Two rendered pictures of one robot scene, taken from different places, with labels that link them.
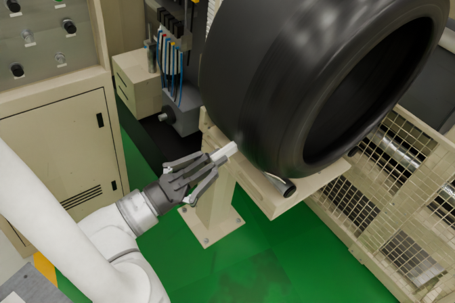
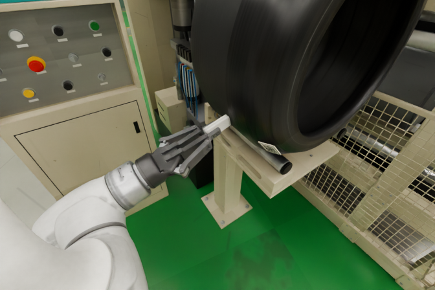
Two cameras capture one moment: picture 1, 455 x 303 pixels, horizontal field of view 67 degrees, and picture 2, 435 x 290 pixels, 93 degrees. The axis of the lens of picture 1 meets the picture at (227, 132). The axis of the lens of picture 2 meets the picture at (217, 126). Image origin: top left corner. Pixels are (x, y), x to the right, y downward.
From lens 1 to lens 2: 35 cm
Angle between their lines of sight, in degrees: 11
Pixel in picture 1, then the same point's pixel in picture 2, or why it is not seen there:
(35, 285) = not seen: hidden behind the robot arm
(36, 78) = (85, 93)
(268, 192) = (265, 170)
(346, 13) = not seen: outside the picture
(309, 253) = (306, 233)
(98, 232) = (77, 203)
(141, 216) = (127, 186)
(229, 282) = (241, 257)
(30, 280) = not seen: hidden behind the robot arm
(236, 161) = (235, 146)
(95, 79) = (129, 94)
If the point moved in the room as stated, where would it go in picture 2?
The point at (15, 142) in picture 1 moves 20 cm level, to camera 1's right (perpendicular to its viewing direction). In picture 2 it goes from (70, 142) to (111, 148)
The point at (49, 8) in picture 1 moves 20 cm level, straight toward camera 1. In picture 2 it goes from (89, 36) to (85, 52)
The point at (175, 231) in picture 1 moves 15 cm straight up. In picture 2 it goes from (199, 215) to (197, 203)
